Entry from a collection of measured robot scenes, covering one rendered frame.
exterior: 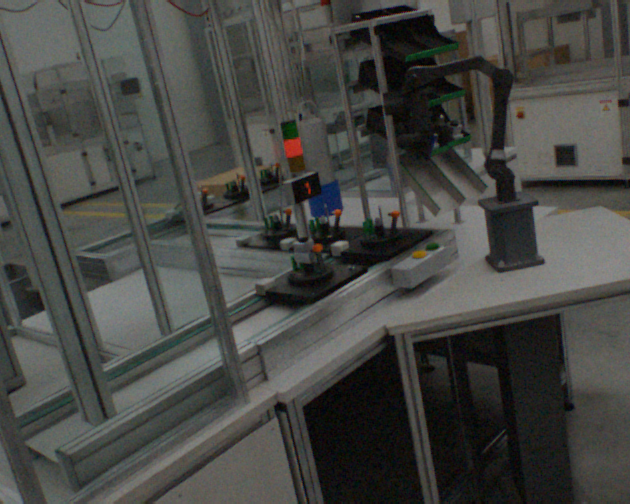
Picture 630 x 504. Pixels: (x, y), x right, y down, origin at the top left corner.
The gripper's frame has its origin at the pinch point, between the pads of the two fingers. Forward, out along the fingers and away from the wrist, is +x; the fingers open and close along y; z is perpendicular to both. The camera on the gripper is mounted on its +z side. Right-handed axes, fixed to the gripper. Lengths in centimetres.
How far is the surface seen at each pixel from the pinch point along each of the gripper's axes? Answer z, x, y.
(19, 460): -2, 23, 138
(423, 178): 20.4, 15.4, -24.7
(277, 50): 127, -37, -70
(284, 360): 2, 37, 70
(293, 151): 29.9, -7.2, 25.8
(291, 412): -5, 46, 78
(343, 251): 26.1, 28.4, 16.7
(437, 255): -5.1, 30.4, 9.4
